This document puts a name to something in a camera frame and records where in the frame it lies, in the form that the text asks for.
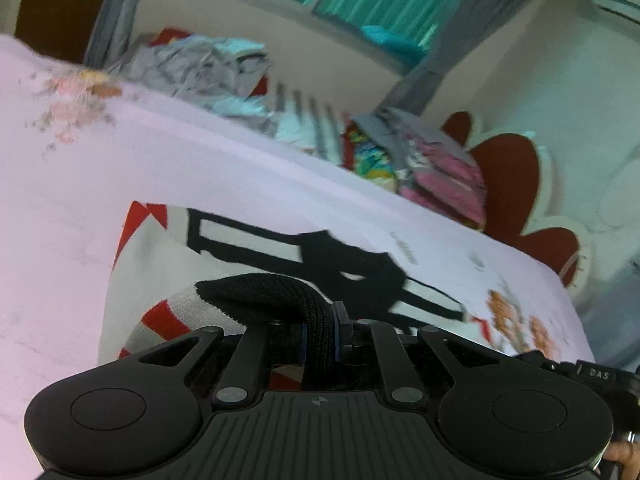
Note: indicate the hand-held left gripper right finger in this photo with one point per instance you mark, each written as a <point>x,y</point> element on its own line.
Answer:
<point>341,335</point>

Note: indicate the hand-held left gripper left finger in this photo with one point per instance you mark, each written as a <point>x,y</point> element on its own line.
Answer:
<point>302,345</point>

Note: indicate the striped cartoon sweater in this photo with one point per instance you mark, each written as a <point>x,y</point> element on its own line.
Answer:
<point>165,260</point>

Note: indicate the pile of grey clothes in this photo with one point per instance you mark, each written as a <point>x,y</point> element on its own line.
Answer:
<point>200,67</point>

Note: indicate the person's right hand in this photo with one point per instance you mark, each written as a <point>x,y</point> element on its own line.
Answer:
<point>625,452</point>

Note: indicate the grey hanging cloth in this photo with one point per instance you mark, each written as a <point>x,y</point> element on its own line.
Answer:
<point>615,310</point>

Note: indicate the colourful floral cloth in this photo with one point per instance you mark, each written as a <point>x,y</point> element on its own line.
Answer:
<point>370,157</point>

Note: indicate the stack of folded pink bedding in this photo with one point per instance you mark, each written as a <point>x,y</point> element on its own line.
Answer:
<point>445,170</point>

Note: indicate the red scalloped headboard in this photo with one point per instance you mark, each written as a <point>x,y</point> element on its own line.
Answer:
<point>510,185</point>

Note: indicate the pink floral bed sheet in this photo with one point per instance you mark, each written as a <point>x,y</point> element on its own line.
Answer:
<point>200,160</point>

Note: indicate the grey striped blanket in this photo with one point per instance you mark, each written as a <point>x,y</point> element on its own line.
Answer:
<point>305,120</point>

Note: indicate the teal cloth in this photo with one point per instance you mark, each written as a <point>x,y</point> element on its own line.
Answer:
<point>395,42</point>

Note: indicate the red pillow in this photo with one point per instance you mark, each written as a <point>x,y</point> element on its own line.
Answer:
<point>172,37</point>

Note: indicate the grey curtain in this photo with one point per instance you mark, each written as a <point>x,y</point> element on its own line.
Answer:
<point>465,25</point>
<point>117,10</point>

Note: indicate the brown wooden door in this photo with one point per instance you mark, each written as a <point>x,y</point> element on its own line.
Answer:
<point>60,5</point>

